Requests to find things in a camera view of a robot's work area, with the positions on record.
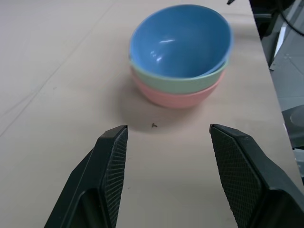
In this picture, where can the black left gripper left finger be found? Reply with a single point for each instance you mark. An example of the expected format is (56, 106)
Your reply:
(99, 180)

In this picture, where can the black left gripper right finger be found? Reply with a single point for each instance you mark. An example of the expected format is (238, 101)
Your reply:
(247, 180)

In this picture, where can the pink bowl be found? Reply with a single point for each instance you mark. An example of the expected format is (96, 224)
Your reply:
(175, 98)

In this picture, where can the green bowl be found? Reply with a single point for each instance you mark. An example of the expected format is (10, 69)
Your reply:
(190, 84)

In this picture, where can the blue bowl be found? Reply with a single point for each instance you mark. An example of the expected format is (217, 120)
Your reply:
(180, 40)

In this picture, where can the small dark debris speck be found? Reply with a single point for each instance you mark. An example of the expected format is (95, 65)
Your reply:
(154, 125)

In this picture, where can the black pointed gripper tip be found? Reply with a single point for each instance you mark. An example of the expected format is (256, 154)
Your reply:
(230, 2)

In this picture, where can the grey metal equipment frame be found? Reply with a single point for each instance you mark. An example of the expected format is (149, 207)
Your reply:
(285, 59)

